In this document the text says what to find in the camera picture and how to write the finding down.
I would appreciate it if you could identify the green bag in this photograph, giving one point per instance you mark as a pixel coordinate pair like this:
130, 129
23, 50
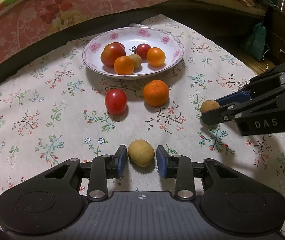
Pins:
256, 42

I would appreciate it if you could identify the oval cherry tomato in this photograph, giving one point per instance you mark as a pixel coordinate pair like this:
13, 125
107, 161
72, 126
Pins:
115, 101

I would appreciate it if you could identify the large rough orange mandarin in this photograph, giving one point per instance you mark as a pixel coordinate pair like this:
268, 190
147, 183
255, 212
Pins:
156, 93

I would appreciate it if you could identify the large red tomato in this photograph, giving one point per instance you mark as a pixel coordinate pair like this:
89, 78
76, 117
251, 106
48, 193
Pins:
110, 53

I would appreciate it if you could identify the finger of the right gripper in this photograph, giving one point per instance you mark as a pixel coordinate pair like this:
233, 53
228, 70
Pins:
239, 97
218, 115

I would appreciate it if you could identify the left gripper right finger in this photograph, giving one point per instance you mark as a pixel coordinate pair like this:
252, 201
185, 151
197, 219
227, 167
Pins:
163, 158

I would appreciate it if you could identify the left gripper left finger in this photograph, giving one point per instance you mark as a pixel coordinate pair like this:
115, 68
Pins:
121, 157

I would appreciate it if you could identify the floral tablecloth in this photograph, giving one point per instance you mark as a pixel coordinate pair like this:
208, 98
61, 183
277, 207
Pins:
54, 109

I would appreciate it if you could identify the cherry tomato with stem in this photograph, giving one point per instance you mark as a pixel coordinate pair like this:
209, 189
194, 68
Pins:
142, 50

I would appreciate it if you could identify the tan longan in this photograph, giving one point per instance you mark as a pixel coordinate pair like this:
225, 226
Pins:
137, 60
209, 105

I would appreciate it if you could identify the pink floral bed sheet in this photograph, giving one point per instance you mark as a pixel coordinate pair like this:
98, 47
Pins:
33, 20

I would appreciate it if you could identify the tan longan among cluster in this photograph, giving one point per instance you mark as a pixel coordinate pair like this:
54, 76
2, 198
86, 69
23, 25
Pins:
141, 153

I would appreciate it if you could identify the smooth orange mandarin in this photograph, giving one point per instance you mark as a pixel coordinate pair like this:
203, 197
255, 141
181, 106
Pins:
155, 57

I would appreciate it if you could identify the white floral plate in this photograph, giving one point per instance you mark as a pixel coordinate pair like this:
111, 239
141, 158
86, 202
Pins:
130, 38

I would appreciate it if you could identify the small orange mandarin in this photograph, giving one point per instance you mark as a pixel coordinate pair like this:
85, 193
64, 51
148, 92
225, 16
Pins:
124, 65

